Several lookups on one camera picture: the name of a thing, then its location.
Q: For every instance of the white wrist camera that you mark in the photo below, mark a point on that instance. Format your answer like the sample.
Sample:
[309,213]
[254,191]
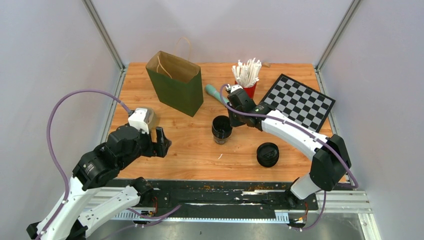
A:
[139,119]
[232,88]

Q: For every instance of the red cup holder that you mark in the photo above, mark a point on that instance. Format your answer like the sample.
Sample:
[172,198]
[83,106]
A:
[249,90]

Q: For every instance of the grey cardboard cup carrier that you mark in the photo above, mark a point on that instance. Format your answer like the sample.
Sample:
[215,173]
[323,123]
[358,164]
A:
[152,119]

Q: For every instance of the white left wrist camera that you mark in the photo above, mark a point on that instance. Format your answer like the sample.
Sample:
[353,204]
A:
[139,119]

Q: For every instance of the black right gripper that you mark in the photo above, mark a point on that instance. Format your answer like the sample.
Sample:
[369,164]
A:
[234,122]

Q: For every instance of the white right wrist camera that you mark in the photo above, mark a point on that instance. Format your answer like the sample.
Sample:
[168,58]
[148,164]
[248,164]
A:
[232,88]

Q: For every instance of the green paper bag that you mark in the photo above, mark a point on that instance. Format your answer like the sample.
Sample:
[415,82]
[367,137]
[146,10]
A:
[177,81]

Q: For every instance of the black white chessboard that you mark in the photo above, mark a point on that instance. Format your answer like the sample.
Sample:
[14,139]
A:
[299,102]

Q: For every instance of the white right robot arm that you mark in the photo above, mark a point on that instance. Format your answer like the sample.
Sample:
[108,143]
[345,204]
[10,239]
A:
[329,157]

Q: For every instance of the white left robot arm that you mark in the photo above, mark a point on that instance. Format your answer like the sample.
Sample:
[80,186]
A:
[93,171]

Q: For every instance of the stack of black cups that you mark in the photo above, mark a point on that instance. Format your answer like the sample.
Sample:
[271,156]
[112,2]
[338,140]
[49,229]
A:
[221,129]

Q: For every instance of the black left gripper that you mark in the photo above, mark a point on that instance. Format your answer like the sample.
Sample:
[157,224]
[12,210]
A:
[161,147]

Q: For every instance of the white wrapped straws bundle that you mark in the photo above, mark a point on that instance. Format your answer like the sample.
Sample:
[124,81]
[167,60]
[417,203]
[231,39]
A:
[246,74]

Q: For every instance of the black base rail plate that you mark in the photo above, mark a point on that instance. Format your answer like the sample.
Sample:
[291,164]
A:
[222,199]

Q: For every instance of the teal handheld massager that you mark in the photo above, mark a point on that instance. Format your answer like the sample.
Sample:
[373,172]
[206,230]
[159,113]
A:
[212,91]

